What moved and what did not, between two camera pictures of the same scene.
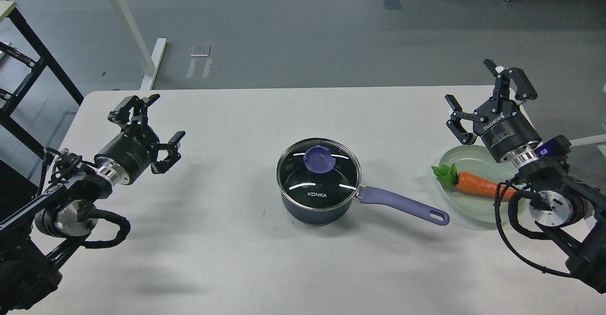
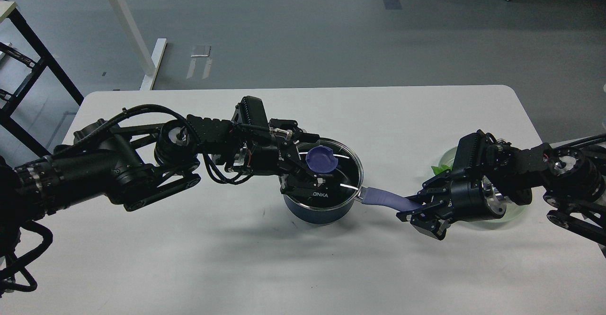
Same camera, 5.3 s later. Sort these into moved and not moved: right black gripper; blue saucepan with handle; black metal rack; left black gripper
Moved: right black gripper; left black gripper
Not moved: blue saucepan with handle; black metal rack
